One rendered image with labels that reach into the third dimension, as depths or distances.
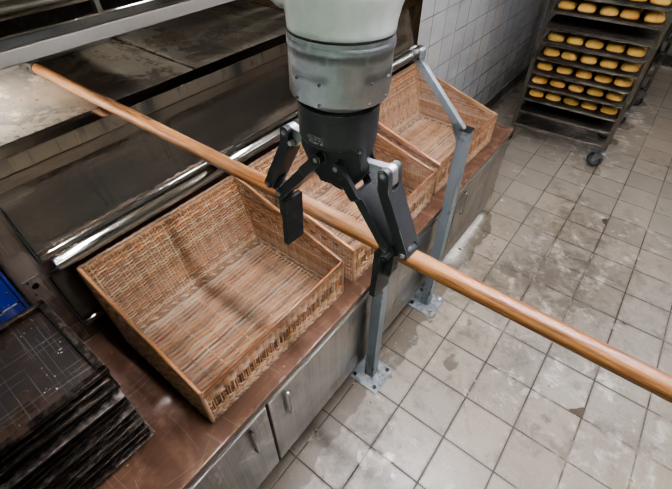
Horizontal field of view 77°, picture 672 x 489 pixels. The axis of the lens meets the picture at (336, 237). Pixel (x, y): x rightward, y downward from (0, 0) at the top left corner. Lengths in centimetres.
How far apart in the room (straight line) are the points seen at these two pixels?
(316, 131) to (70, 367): 79
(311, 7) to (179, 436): 108
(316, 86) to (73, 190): 95
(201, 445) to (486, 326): 141
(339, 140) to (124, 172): 95
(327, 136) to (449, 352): 171
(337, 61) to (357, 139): 7
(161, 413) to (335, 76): 107
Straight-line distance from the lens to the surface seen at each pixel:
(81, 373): 101
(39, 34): 95
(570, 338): 64
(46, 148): 116
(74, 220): 124
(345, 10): 33
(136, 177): 128
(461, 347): 204
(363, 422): 181
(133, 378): 136
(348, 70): 35
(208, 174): 91
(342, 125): 37
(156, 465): 122
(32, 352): 110
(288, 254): 148
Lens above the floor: 167
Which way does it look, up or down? 44 degrees down
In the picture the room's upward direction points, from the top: straight up
